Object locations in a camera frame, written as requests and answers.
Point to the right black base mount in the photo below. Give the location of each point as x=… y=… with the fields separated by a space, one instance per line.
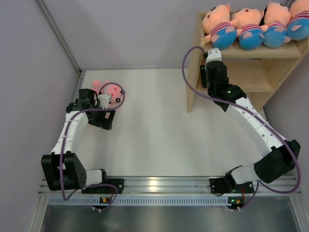
x=223 y=186

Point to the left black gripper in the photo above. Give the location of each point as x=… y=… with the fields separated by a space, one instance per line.
x=104 y=123

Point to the boy doll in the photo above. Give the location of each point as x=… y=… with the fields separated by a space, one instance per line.
x=298 y=27

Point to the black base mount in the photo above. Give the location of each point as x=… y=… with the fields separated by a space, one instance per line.
x=223 y=186
x=114 y=185

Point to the boy doll back corner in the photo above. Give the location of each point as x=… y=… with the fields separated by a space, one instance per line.
x=277 y=16

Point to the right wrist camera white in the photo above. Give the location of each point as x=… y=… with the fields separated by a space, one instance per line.
x=213 y=54

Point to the pink striped plush upper left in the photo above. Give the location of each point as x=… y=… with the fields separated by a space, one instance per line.
x=113 y=89

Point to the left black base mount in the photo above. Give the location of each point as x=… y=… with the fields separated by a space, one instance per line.
x=114 y=185

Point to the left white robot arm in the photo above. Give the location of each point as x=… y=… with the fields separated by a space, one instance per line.
x=62 y=168

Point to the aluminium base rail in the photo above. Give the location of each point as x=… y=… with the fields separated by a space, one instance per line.
x=165 y=191

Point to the wooden two-tier shelf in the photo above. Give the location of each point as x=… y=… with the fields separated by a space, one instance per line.
x=259 y=73

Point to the boy doll shelved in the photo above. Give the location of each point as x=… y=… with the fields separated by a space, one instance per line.
x=249 y=31
x=217 y=26

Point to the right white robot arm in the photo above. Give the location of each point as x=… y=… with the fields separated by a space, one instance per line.
x=279 y=156

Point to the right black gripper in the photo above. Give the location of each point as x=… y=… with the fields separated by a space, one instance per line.
x=203 y=73

